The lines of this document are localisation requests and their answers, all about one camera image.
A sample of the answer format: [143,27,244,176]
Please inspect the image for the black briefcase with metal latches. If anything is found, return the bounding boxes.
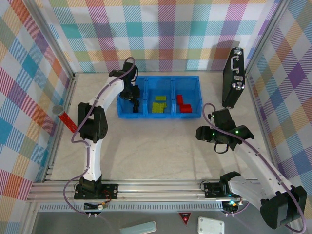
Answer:
[221,47,246,109]

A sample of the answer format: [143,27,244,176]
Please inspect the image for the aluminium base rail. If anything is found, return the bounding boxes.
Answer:
[26,179,294,203]

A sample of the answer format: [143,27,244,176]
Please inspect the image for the red tube with grey cap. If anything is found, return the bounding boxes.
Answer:
[53,105,78,134]

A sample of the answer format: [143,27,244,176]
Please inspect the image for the blue three-compartment bin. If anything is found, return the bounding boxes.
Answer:
[116,75,203,119]

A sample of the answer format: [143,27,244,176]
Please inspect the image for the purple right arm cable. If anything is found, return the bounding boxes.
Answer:
[202,102,307,232]

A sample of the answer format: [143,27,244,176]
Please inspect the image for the aluminium frame post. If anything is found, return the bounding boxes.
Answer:
[23,0,77,78]
[244,0,292,74]

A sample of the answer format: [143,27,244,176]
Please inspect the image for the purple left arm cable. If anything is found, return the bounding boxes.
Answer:
[63,57,137,217]

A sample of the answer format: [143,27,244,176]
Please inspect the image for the perforated metal cable tray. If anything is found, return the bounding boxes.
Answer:
[39,201,226,212]

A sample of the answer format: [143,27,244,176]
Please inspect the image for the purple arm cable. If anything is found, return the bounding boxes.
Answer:
[63,57,137,217]
[202,102,307,232]

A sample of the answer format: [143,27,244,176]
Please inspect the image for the pale blue flat bar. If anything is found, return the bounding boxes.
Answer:
[119,220,157,234]

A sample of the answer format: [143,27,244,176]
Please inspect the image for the yellow wire connector bundle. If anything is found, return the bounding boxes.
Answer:
[84,200,110,211]

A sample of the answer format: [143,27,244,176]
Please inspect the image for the white square plate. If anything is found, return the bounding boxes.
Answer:
[196,216,225,234]

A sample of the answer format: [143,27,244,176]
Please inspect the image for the red triangle warning label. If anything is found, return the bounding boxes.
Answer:
[177,212,193,225]

